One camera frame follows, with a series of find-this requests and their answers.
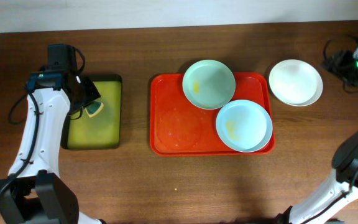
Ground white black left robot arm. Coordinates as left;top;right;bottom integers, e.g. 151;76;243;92
0;72;103;223

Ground red plastic tray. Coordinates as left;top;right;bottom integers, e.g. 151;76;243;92
150;72;276;157

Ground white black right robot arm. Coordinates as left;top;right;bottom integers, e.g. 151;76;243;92
269;35;358;223

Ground yellow green scrub sponge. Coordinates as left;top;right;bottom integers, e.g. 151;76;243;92
86;101;104;118

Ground light blue plate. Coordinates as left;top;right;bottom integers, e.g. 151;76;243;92
216;100;273;153

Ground mint green plate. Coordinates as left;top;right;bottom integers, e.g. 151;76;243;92
182;60;236;110

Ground black tub of yellow water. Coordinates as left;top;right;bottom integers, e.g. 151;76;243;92
60;73;122;151

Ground white plate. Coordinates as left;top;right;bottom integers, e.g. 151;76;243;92
268;59;323;107

